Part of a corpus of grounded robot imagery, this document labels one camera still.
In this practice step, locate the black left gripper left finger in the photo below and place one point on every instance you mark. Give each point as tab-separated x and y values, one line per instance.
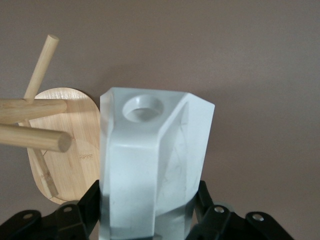
62	220

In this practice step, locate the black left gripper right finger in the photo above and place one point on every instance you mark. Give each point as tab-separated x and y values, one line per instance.
225	220

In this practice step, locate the white faceted plastic cup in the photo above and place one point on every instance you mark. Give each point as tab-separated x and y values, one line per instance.
150	162

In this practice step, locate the wooden cup rack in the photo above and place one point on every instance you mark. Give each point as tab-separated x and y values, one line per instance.
62	150

